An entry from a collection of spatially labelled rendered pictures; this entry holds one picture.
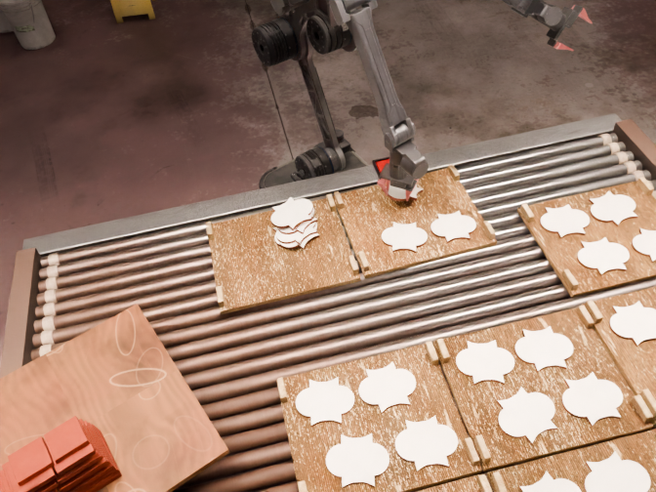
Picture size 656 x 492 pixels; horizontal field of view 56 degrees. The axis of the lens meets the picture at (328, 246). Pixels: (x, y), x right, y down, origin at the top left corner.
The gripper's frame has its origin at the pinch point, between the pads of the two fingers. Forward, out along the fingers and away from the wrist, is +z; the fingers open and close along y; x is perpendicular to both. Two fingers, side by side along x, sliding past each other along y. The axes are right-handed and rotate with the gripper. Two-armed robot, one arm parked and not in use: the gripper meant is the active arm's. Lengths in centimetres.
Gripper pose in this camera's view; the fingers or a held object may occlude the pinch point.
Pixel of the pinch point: (397, 195)
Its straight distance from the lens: 193.9
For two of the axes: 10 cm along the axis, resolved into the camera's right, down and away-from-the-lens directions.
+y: 9.1, 2.8, -3.1
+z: 0.5, 6.6, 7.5
